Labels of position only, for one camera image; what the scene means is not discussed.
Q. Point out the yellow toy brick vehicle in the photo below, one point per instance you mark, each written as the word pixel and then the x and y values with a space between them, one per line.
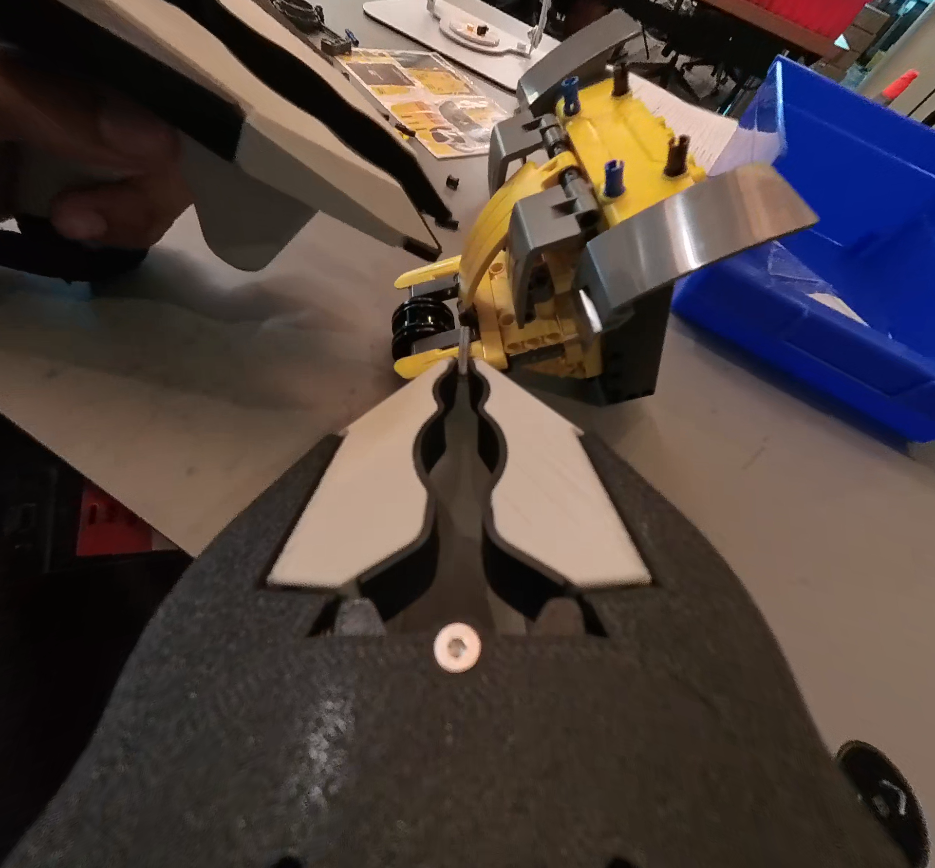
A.
pixel 635 145

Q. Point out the person's left hand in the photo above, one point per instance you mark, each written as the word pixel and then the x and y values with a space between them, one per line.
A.
pixel 109 174

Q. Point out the orange cone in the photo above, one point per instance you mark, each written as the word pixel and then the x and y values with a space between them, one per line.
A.
pixel 904 85

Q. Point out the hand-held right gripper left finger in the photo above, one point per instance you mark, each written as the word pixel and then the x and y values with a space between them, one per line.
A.
pixel 350 517

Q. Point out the red box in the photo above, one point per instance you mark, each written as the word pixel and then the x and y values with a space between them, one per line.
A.
pixel 113 521

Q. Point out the grey toy axle pin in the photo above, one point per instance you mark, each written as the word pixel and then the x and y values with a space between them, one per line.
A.
pixel 464 349

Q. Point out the yellow instruction booklet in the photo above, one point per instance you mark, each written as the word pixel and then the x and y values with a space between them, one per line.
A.
pixel 409 72

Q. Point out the clear plastic bag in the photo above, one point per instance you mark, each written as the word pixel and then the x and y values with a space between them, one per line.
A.
pixel 833 298

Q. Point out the white paper sheet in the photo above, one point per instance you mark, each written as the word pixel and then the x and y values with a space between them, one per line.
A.
pixel 694 116

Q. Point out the white lamp stand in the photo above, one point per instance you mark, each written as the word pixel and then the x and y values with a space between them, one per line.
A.
pixel 409 21

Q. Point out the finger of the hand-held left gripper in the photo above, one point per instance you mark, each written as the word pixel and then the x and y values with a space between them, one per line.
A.
pixel 307 152
pixel 307 50

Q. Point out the blue plastic bin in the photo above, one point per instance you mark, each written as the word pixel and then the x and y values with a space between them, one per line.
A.
pixel 862 174

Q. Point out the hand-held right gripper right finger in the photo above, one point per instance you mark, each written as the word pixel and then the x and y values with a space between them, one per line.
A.
pixel 562 517

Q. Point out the black office chair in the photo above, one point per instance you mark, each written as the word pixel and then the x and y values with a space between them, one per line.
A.
pixel 690 68

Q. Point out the cardboard box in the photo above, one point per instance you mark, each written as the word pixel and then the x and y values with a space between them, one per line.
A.
pixel 869 24

